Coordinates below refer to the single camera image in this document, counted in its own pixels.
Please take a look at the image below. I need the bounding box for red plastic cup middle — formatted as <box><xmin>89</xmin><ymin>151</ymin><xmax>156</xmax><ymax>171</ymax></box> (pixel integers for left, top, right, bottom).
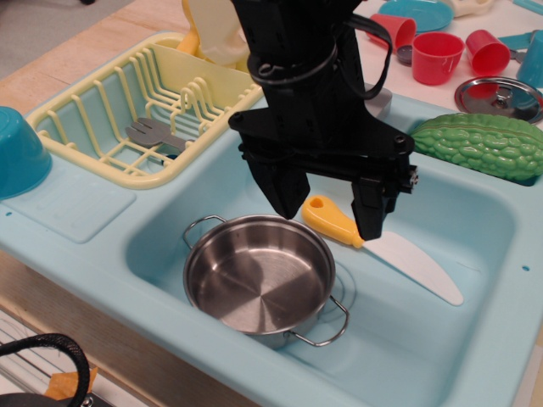
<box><xmin>411</xmin><ymin>31</ymin><xmax>465</xmax><ymax>86</ymax></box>

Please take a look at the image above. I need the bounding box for green bitter melon toy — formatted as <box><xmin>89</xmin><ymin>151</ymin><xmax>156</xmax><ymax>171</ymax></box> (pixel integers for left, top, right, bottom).
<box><xmin>411</xmin><ymin>114</ymin><xmax>542</xmax><ymax>181</ymax></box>

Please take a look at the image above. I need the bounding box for red plastic cup right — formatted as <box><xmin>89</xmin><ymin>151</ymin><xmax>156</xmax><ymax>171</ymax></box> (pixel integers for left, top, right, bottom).
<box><xmin>465</xmin><ymin>30</ymin><xmax>511</xmax><ymax>76</ymax></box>

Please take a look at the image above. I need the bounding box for steel pot lid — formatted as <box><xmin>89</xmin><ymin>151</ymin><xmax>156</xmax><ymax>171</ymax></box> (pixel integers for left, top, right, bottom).
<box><xmin>454</xmin><ymin>76</ymin><xmax>542</xmax><ymax>124</ymax></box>

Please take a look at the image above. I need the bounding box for teal plastic bowl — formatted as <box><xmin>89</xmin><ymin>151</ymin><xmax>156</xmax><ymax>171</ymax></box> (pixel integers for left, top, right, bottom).
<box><xmin>1</xmin><ymin>106</ymin><xmax>53</xmax><ymax>200</ymax></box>

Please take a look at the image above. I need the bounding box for cream plastic toy top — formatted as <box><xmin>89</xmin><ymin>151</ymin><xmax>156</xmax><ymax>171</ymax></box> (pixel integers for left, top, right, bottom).
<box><xmin>446</xmin><ymin>0</ymin><xmax>495</xmax><ymax>18</ymax></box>

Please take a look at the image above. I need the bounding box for teal plastic cup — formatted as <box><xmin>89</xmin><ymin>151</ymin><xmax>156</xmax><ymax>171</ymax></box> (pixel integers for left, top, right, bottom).
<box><xmin>517</xmin><ymin>30</ymin><xmax>543</xmax><ymax>88</ymax></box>

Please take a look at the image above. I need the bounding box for cream plastic faucet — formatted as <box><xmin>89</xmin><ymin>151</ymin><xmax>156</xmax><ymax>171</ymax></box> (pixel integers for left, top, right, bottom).
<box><xmin>176</xmin><ymin>0</ymin><xmax>249</xmax><ymax>72</ymax></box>

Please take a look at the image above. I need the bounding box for red plastic cup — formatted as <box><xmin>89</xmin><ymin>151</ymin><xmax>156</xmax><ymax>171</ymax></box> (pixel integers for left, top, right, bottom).
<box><xmin>411</xmin><ymin>31</ymin><xmax>465</xmax><ymax>86</ymax></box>
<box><xmin>465</xmin><ymin>30</ymin><xmax>511</xmax><ymax>76</ymax></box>
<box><xmin>370</xmin><ymin>14</ymin><xmax>417</xmax><ymax>53</ymax></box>

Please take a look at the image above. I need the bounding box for yellow handled toy knife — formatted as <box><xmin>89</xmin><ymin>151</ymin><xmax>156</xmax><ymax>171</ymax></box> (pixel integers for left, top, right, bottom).
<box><xmin>301</xmin><ymin>195</ymin><xmax>464</xmax><ymax>306</ymax></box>

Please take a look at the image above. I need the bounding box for stainless steel pot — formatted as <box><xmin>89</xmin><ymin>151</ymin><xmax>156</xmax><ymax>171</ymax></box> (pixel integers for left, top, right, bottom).
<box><xmin>182</xmin><ymin>215</ymin><xmax>350</xmax><ymax>348</ymax></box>

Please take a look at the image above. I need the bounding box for yellow dish drying rack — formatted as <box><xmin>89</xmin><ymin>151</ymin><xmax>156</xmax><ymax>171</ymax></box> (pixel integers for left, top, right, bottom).
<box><xmin>26</xmin><ymin>31</ymin><xmax>263</xmax><ymax>189</ymax></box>

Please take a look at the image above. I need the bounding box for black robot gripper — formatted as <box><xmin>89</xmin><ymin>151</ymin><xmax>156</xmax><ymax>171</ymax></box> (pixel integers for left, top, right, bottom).
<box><xmin>229</xmin><ymin>63</ymin><xmax>417</xmax><ymax>240</ymax></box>

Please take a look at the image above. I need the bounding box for orange tape piece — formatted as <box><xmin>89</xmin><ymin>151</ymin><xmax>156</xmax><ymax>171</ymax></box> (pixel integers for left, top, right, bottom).
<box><xmin>44</xmin><ymin>372</ymin><xmax>78</xmax><ymax>400</ymax></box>

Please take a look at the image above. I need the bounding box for grey toy fork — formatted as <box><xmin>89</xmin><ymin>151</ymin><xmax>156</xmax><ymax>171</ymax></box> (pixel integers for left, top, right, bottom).
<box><xmin>125</xmin><ymin>117</ymin><xmax>195</xmax><ymax>154</ymax></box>

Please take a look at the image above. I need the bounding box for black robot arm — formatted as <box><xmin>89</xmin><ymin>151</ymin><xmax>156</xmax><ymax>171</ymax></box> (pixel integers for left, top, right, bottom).
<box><xmin>229</xmin><ymin>1</ymin><xmax>417</xmax><ymax>240</ymax></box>

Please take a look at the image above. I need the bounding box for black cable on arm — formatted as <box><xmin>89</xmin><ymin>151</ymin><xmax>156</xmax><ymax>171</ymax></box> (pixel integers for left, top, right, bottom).
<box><xmin>247</xmin><ymin>14</ymin><xmax>394</xmax><ymax>101</ymax></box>

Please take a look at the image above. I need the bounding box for teal plastic plate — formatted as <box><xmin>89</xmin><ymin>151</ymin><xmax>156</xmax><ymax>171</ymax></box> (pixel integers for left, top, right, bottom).
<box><xmin>378</xmin><ymin>0</ymin><xmax>454</xmax><ymax>34</ymax></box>

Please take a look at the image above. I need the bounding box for red plastic cup left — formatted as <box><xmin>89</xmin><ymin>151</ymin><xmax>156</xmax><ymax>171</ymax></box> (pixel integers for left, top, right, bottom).
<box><xmin>370</xmin><ymin>14</ymin><xmax>417</xmax><ymax>53</ymax></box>

